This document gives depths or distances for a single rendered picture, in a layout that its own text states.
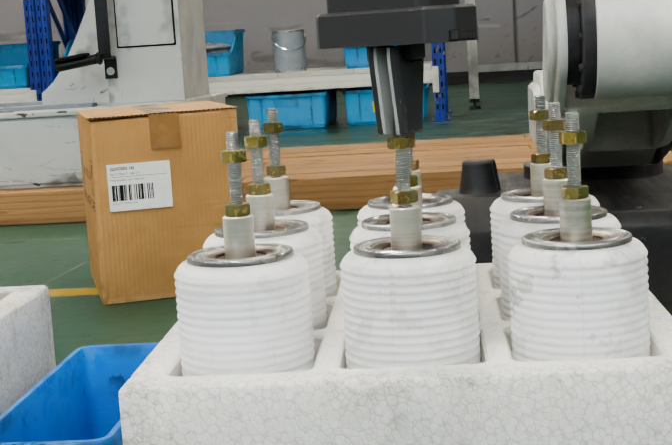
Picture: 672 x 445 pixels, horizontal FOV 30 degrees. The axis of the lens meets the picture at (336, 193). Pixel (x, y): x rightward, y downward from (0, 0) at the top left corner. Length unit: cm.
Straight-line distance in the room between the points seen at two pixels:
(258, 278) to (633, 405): 26
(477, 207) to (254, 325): 61
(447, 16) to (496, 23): 848
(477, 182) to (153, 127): 71
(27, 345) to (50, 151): 196
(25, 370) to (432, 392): 48
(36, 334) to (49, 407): 10
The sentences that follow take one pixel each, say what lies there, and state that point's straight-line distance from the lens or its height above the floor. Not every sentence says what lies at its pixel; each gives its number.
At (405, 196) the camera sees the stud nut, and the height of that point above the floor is 29.
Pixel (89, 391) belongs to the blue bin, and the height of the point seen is 8.
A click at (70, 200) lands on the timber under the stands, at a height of 5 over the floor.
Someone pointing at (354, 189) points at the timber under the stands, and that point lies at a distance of 292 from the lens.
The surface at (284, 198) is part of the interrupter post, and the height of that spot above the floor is 26.
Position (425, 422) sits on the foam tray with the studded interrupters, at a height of 15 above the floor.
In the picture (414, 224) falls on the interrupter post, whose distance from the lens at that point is 87.
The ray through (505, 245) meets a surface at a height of 23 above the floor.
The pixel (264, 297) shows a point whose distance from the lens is 85.
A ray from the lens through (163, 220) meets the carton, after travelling 203.
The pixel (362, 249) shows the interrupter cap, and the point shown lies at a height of 26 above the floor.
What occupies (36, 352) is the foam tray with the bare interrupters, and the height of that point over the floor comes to 13.
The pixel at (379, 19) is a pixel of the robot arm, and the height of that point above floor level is 41.
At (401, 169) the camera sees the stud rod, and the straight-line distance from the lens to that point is 87.
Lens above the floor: 40
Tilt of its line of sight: 7 degrees down
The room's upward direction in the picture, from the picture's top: 4 degrees counter-clockwise
